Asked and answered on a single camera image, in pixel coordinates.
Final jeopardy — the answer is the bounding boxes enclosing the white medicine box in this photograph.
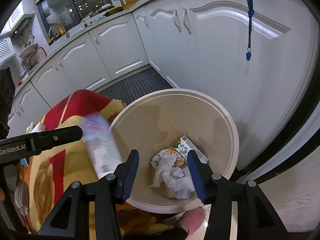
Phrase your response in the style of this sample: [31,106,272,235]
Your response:
[80,112,123,179]

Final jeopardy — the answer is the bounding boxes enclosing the white tissue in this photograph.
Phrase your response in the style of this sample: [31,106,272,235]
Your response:
[150,148,195,200]

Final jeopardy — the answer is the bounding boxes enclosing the green white tissue pack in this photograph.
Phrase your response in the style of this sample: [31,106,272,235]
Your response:
[25,122,34,134]

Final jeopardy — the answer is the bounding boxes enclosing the beige round trash bin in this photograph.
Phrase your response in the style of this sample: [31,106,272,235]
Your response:
[111,89,239,214]

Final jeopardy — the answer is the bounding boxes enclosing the chrome kitchen faucet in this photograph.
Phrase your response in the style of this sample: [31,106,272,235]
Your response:
[48,23,70,38]

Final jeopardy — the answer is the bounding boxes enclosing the white kitchen cabinets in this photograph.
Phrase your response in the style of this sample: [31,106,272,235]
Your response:
[9,0,319,170]

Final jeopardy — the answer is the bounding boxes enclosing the white sponge block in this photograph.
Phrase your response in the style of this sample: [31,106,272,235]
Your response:
[31,122,46,133]

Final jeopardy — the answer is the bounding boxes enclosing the green milk carton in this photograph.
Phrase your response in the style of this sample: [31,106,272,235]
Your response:
[173,135,209,164]

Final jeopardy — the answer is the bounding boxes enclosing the red yellow blanket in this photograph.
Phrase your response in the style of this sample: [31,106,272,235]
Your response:
[23,89,174,236]

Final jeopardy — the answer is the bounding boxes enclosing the pink slipper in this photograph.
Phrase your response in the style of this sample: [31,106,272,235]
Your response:
[176,207,206,236]

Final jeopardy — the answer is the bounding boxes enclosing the dark ribbed floor mat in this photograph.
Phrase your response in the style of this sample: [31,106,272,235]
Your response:
[98,67,172,105]

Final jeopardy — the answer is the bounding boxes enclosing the white upper lattice cabinets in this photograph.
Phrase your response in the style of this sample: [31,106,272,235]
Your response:
[1,1,34,61]

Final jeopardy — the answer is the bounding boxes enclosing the wire dish rack with bowl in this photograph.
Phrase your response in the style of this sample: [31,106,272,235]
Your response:
[20,43,47,72]

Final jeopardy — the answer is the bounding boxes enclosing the blue lanyard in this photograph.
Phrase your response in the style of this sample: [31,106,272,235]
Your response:
[241,0,255,62]

